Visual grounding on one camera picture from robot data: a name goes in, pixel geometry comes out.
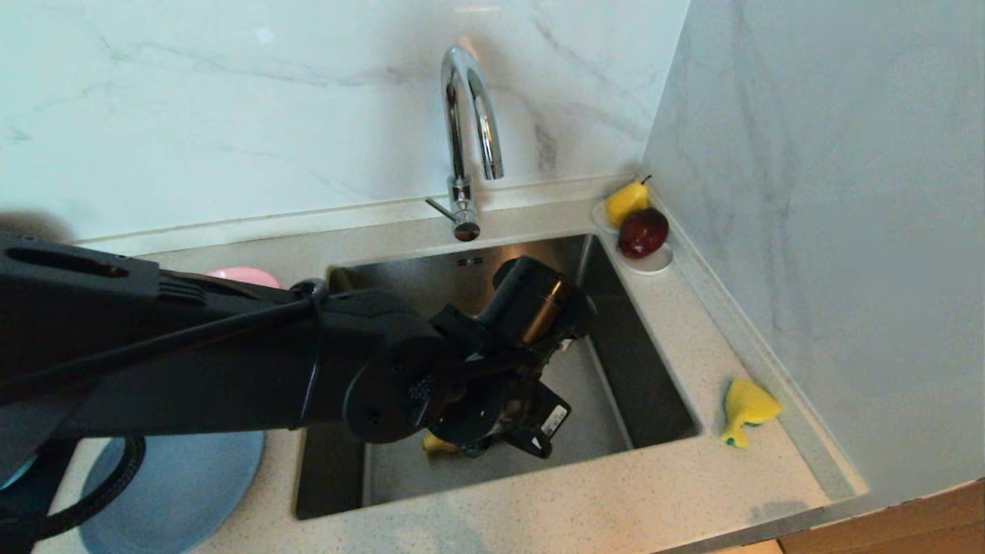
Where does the thick black braided hose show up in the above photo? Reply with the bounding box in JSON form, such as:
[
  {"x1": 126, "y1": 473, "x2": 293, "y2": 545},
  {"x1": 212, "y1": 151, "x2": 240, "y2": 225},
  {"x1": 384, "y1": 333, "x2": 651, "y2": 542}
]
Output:
[{"x1": 0, "y1": 435, "x2": 147, "y2": 543}]

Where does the small white dish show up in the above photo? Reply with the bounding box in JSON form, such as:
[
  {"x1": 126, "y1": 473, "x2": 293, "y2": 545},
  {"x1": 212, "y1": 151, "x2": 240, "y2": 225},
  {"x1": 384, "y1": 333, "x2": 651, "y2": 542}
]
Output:
[{"x1": 591, "y1": 201, "x2": 675, "y2": 276}]

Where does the orange dish soap bottle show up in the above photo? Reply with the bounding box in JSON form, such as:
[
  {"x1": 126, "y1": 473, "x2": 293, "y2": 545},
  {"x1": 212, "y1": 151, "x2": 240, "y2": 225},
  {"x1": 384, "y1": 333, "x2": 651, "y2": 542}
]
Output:
[{"x1": 421, "y1": 415, "x2": 524, "y2": 456}]

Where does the chrome gooseneck faucet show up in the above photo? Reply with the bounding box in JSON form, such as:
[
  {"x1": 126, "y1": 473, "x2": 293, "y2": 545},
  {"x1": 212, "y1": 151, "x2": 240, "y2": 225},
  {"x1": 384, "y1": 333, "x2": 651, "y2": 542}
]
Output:
[{"x1": 423, "y1": 45, "x2": 506, "y2": 242}]

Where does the stainless steel sink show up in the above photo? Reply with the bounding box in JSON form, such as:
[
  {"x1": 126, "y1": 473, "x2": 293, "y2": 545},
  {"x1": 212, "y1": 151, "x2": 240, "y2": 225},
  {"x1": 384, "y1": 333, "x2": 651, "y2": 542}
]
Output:
[{"x1": 295, "y1": 234, "x2": 702, "y2": 521}]

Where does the yellow sponge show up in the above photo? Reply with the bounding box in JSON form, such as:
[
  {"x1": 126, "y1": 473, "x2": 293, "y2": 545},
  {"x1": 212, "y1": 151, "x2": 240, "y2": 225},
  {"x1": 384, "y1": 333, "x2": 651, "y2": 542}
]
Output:
[{"x1": 720, "y1": 375, "x2": 783, "y2": 449}]

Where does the blue plate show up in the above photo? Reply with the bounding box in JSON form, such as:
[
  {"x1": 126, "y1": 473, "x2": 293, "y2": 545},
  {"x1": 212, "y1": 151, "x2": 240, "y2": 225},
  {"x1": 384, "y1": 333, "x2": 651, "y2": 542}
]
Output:
[{"x1": 79, "y1": 431, "x2": 266, "y2": 554}]

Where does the dark red apple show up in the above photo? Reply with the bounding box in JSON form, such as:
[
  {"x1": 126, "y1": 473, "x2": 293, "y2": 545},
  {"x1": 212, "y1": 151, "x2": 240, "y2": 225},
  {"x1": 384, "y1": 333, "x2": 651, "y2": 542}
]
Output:
[{"x1": 616, "y1": 208, "x2": 669, "y2": 259}]

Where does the yellow pear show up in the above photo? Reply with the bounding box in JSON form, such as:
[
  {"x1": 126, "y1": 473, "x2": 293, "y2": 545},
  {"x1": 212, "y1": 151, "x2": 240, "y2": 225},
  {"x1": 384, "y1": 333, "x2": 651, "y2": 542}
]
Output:
[{"x1": 605, "y1": 175, "x2": 652, "y2": 228}]

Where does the pink plate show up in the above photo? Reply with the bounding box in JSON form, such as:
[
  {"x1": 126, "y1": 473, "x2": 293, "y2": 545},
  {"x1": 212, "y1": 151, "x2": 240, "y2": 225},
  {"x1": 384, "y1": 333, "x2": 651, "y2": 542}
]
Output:
[{"x1": 206, "y1": 266, "x2": 282, "y2": 290}]

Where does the teal cup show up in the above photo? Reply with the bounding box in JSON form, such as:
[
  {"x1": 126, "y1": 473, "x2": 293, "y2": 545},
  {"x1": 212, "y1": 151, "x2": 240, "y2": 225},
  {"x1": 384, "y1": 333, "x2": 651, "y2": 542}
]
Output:
[{"x1": 0, "y1": 454, "x2": 39, "y2": 491}]

